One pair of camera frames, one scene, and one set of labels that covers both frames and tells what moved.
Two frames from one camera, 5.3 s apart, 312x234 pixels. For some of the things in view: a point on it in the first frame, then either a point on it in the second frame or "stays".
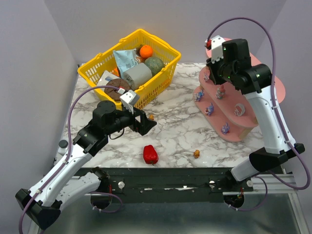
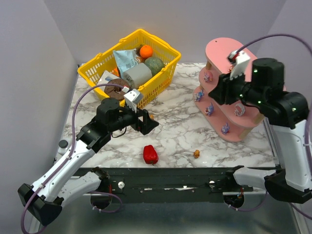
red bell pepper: x=150 y=155 stays
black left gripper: x=140 y=122 stays
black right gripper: x=215 y=73 → x=226 y=87
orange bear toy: x=196 y=153 stays
